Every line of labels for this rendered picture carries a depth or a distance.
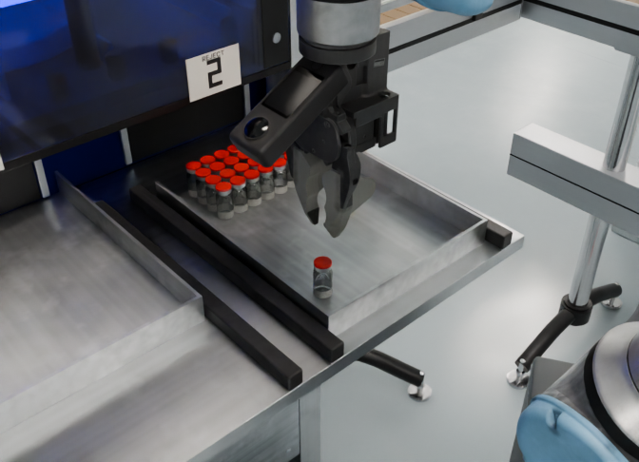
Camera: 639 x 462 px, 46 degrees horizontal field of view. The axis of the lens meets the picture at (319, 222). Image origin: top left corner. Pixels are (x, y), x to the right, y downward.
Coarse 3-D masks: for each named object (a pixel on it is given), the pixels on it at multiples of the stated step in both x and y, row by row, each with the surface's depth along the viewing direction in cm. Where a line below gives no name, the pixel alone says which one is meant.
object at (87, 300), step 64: (64, 192) 101; (0, 256) 91; (64, 256) 91; (128, 256) 91; (0, 320) 82; (64, 320) 82; (128, 320) 82; (192, 320) 81; (0, 384) 74; (64, 384) 72
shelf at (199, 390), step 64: (128, 192) 102; (192, 256) 91; (256, 320) 82; (384, 320) 82; (128, 384) 74; (192, 384) 74; (256, 384) 74; (0, 448) 68; (64, 448) 68; (128, 448) 68; (192, 448) 68
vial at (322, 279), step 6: (318, 270) 82; (324, 270) 82; (330, 270) 83; (318, 276) 83; (324, 276) 83; (330, 276) 83; (318, 282) 83; (324, 282) 83; (330, 282) 83; (318, 288) 84; (324, 288) 83; (330, 288) 84; (318, 294) 84; (324, 294) 84; (330, 294) 84
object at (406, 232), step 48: (288, 192) 102; (384, 192) 102; (432, 192) 96; (240, 240) 93; (288, 240) 93; (336, 240) 93; (384, 240) 93; (432, 240) 93; (480, 240) 92; (288, 288) 82; (336, 288) 86; (384, 288) 82
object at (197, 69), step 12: (228, 48) 101; (192, 60) 97; (204, 60) 99; (228, 60) 101; (192, 72) 98; (204, 72) 100; (228, 72) 102; (240, 72) 104; (192, 84) 99; (204, 84) 100; (228, 84) 103; (240, 84) 105; (192, 96) 100; (204, 96) 101
